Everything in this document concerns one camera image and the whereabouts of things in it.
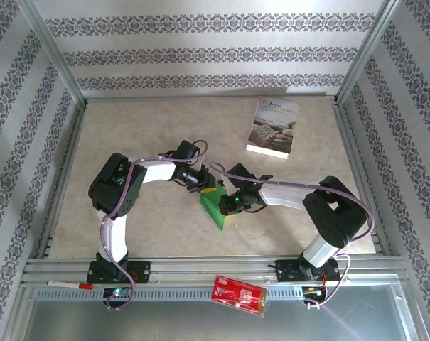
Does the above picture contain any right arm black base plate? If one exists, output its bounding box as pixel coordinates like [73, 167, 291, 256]
[275, 259, 340, 284]

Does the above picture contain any grey metal sheet shelf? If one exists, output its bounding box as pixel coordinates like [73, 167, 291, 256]
[21, 283, 420, 341]

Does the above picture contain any aluminium mounting rail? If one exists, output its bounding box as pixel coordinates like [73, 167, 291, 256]
[21, 257, 406, 285]

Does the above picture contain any grey slotted cable duct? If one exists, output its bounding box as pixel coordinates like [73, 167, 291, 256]
[35, 286, 306, 303]

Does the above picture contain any aluminium frame post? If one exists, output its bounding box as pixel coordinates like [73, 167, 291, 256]
[336, 0, 403, 104]
[17, 0, 87, 106]

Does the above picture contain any red white marker pen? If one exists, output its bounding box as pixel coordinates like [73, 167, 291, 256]
[46, 279, 94, 289]

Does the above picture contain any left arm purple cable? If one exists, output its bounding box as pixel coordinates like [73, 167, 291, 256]
[99, 139, 210, 312]

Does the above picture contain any green square paper sheet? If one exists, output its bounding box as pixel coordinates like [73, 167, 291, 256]
[199, 180, 234, 232]

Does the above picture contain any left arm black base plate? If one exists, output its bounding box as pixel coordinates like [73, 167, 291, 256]
[86, 260, 152, 285]

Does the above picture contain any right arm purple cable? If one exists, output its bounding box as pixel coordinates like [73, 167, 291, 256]
[209, 161, 375, 310]

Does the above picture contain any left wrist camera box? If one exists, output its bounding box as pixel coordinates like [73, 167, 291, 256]
[174, 139, 198, 163]

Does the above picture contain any aluminium table edge rail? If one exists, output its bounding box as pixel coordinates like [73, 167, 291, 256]
[331, 99, 394, 257]
[35, 101, 90, 260]
[83, 92, 340, 104]

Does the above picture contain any white paperback book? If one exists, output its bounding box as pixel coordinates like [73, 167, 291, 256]
[245, 94, 300, 161]

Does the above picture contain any small control board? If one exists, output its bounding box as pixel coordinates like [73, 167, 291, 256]
[102, 286, 134, 302]
[301, 283, 328, 303]

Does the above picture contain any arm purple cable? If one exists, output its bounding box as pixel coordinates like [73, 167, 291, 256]
[99, 139, 210, 312]
[209, 161, 375, 310]

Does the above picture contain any red snack packet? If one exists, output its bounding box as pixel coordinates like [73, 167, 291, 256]
[210, 275, 269, 317]

